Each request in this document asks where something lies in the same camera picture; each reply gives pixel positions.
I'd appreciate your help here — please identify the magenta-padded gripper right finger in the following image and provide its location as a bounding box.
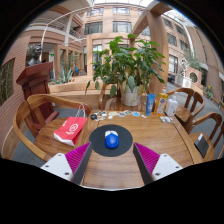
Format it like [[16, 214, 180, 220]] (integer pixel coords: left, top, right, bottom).
[[132, 142, 184, 185]]

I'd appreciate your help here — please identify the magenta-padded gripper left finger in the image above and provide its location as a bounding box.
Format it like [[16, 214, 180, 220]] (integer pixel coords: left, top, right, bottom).
[[40, 142, 94, 185]]

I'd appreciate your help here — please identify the blue and white computer mouse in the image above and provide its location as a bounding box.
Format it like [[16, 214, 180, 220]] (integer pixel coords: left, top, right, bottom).
[[104, 130, 120, 150]]

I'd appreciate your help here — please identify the round black mouse pad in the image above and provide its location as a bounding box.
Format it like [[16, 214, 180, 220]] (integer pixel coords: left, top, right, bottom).
[[88, 124, 134, 158]]

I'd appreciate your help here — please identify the wooden armchair with red bag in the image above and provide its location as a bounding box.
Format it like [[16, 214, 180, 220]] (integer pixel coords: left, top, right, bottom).
[[1, 93, 93, 163]]

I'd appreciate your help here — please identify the red paper shopping bag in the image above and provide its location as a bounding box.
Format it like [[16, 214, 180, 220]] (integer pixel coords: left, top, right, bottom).
[[53, 104, 88, 148]]

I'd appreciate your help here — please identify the black notebook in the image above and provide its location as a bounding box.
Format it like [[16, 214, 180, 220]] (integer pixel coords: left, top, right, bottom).
[[194, 133, 210, 159]]

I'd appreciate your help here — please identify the small white wrapper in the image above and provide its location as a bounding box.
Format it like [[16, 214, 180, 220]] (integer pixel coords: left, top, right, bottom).
[[159, 115, 172, 124]]

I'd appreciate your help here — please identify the white pump dispenser bottle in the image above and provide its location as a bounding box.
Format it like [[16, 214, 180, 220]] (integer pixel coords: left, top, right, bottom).
[[164, 94, 179, 118]]

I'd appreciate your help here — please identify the yellow liquid bottle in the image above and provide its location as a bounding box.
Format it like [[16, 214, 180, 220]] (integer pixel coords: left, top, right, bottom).
[[154, 87, 169, 118]]

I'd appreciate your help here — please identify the blue squeeze tube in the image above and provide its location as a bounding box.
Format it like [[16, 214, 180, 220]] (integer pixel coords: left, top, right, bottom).
[[145, 93, 156, 116]]

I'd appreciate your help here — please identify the empty wooden armchair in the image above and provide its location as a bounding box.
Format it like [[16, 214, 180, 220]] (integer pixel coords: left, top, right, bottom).
[[166, 87, 205, 133]]

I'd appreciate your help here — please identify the wooden armchair with notebook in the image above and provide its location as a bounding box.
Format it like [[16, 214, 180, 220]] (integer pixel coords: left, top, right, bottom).
[[189, 112, 224, 162]]

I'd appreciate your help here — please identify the wooden armchair behind plant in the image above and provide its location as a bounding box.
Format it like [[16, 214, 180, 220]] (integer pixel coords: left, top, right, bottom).
[[98, 83, 122, 112]]

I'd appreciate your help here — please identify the long wooden planter box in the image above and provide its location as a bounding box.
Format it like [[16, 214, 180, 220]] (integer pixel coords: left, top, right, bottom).
[[49, 80, 103, 101]]

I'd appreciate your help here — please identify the spiky green succulent plant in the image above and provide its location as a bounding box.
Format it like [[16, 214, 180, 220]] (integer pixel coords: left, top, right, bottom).
[[51, 68, 75, 85]]

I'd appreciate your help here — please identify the white sculpture on plinth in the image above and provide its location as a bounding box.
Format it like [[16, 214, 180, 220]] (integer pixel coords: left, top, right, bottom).
[[179, 58, 192, 80]]

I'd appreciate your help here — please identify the large leafy potted plant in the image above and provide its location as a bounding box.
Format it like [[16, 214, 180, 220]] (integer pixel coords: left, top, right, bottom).
[[84, 33, 167, 107]]

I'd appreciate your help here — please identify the dark bust statue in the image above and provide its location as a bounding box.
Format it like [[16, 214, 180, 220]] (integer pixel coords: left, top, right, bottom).
[[27, 44, 44, 67]]

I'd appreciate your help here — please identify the dark red wooden pedestal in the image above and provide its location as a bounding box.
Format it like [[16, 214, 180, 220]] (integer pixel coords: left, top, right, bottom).
[[15, 61, 55, 127]]

